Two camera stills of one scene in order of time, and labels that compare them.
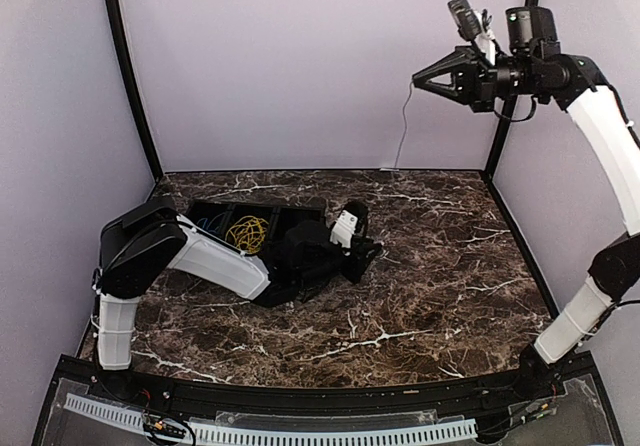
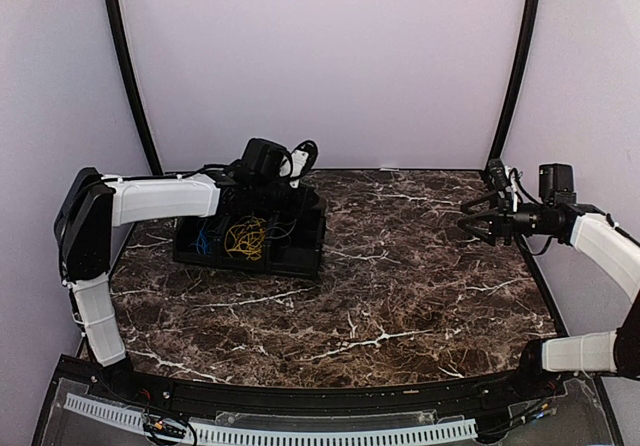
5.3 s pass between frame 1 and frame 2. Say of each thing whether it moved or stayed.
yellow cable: stayed
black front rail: stayed
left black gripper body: moved
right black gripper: moved
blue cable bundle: moved
